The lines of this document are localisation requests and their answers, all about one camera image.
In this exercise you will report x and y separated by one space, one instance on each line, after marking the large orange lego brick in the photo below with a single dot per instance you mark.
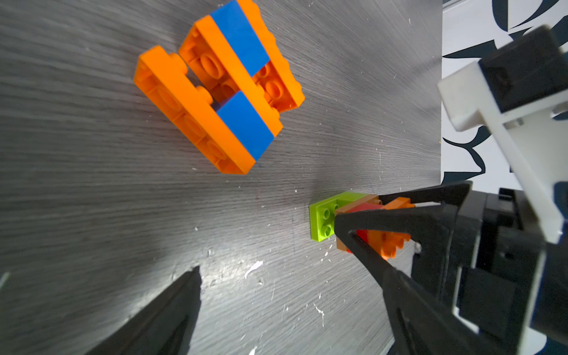
386 244

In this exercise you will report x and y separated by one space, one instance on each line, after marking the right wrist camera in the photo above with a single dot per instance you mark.
526 70

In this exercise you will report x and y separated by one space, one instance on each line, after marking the small orange lego brick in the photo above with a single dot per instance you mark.
283 91

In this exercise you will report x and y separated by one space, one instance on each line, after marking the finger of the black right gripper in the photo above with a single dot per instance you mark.
446 194
430 226

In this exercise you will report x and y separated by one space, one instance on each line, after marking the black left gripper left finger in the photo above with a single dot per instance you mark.
164 326

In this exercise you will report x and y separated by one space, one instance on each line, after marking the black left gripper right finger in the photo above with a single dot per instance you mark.
421 325

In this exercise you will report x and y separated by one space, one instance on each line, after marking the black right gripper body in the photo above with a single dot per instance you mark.
507 267

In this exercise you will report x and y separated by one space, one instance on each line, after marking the green long lego brick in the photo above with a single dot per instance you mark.
322 214

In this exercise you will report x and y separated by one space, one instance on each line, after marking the brown lego brick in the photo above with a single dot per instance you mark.
368 202

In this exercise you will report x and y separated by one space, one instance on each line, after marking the blue square lego brick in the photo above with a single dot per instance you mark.
236 28

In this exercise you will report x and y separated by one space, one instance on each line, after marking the red square lego brick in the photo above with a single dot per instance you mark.
361 221

